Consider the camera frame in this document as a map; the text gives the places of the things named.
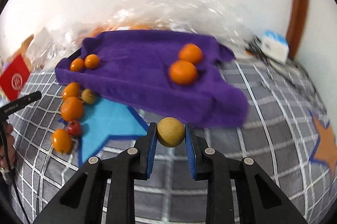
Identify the black tray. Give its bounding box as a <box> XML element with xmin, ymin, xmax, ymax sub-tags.
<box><xmin>67</xmin><ymin>48</ymin><xmax>83</xmax><ymax>60</ymax></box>

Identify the small orange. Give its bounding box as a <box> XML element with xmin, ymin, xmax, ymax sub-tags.
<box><xmin>62</xmin><ymin>82</ymin><xmax>81</xmax><ymax>100</ymax></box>
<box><xmin>70</xmin><ymin>58</ymin><xmax>85</xmax><ymax>72</ymax></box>
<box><xmin>52</xmin><ymin>129</ymin><xmax>73</xmax><ymax>155</ymax></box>
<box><xmin>84</xmin><ymin>54</ymin><xmax>100</xmax><ymax>70</ymax></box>

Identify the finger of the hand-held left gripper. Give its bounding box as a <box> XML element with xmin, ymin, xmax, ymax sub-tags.
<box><xmin>20</xmin><ymin>91</ymin><xmax>43</xmax><ymax>108</ymax></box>

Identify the brown kiwi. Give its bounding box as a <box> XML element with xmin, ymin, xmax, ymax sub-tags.
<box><xmin>81</xmin><ymin>89</ymin><xmax>96</xmax><ymax>105</ymax></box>
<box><xmin>157</xmin><ymin>117</ymin><xmax>186</xmax><ymax>148</ymax></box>

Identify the white and blue box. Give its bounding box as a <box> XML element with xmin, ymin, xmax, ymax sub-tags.
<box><xmin>261</xmin><ymin>30</ymin><xmax>289</xmax><ymax>64</ymax></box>

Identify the black tether cable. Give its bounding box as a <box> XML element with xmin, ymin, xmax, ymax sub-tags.
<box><xmin>0</xmin><ymin>120</ymin><xmax>29</xmax><ymax>224</ymax></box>

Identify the wooden headboard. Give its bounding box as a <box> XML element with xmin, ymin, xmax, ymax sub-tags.
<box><xmin>20</xmin><ymin>34</ymin><xmax>36</xmax><ymax>56</ymax></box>

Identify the small clear plastic bag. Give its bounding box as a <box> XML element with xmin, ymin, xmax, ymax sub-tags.
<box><xmin>26</xmin><ymin>24</ymin><xmax>106</xmax><ymax>69</ymax></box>

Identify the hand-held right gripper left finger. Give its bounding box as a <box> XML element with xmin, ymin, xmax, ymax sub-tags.
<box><xmin>33</xmin><ymin>122</ymin><xmax>158</xmax><ymax>224</ymax></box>

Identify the black cable bundle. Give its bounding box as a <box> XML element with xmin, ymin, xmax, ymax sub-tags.
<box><xmin>243</xmin><ymin>35</ymin><xmax>316</xmax><ymax>98</ymax></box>

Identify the purple towel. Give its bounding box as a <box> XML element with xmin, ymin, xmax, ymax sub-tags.
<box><xmin>55</xmin><ymin>30</ymin><xmax>249</xmax><ymax>128</ymax></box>

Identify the brown wooden door frame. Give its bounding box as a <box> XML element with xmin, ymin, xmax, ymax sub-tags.
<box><xmin>286</xmin><ymin>0</ymin><xmax>310</xmax><ymax>60</ymax></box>

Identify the large clear plastic bag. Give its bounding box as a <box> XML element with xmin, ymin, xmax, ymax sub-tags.
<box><xmin>105</xmin><ymin>0</ymin><xmax>253</xmax><ymax>40</ymax></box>

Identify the grey checkered bed sheet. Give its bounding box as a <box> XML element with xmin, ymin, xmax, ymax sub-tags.
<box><xmin>7</xmin><ymin>56</ymin><xmax>337</xmax><ymax>224</ymax></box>

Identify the person's left hand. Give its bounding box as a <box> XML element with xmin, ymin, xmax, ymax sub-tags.
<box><xmin>0</xmin><ymin>125</ymin><xmax>15</xmax><ymax>175</ymax></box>

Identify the pile of bagged oranges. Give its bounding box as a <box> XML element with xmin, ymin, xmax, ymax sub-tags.
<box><xmin>92</xmin><ymin>23</ymin><xmax>154</xmax><ymax>37</ymax></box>

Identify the red hawthorn berry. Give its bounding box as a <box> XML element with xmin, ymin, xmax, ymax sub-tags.
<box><xmin>67</xmin><ymin>120</ymin><xmax>83</xmax><ymax>138</ymax></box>

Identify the large orange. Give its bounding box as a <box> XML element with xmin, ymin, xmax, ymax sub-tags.
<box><xmin>169</xmin><ymin>60</ymin><xmax>198</xmax><ymax>86</ymax></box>
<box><xmin>60</xmin><ymin>96</ymin><xmax>85</xmax><ymax>122</ymax></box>
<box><xmin>178</xmin><ymin>43</ymin><xmax>203</xmax><ymax>65</ymax></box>

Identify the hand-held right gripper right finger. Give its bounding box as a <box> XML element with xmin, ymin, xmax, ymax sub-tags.
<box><xmin>185</xmin><ymin>123</ymin><xmax>308</xmax><ymax>224</ymax></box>

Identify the red paper bag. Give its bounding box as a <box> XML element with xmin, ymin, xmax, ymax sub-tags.
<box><xmin>0</xmin><ymin>54</ymin><xmax>31</xmax><ymax>101</ymax></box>

